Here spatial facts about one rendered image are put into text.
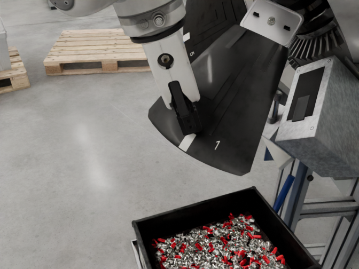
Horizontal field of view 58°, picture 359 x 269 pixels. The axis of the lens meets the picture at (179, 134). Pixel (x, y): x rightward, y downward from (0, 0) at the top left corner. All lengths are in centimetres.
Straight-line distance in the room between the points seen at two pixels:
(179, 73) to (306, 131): 21
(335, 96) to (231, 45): 18
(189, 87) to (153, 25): 9
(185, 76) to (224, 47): 17
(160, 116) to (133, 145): 160
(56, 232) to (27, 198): 32
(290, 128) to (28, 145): 202
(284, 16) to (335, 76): 13
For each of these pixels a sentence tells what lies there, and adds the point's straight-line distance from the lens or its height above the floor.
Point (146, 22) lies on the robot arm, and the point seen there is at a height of 116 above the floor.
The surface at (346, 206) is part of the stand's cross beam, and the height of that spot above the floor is 58.
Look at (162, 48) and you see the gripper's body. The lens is 40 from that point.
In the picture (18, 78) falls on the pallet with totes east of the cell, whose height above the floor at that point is 11.
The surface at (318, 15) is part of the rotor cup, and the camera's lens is 59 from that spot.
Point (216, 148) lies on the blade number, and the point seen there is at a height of 97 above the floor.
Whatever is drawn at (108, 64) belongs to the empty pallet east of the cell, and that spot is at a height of 9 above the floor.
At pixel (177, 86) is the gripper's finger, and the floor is 108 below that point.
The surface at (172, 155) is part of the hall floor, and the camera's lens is 206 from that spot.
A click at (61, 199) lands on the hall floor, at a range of 188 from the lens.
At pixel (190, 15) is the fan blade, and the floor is 106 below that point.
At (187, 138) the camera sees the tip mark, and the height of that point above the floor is 96.
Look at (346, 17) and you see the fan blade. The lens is 37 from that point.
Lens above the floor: 126
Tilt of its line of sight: 34 degrees down
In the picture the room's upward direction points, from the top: straight up
